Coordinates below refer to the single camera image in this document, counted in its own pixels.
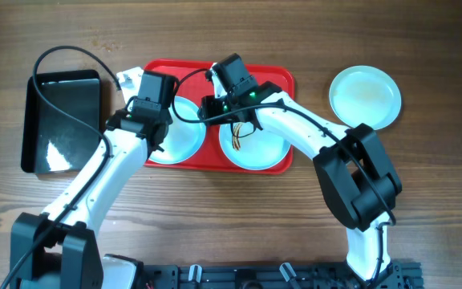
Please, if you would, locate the red plastic tray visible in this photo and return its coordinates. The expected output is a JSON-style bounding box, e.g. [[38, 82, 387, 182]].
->
[[144, 59, 295, 175]]

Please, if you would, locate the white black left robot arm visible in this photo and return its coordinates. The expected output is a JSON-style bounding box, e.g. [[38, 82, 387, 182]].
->
[[2, 71, 179, 288]]

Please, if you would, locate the white plate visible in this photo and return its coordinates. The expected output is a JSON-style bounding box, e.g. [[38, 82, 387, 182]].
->
[[218, 123, 290, 171], [149, 108, 206, 165]]

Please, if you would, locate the black rectangular water tray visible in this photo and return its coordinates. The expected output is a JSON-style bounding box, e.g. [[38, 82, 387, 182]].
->
[[21, 70, 102, 174]]

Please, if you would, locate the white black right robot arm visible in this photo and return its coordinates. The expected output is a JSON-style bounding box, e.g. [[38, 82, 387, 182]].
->
[[199, 62, 402, 287]]

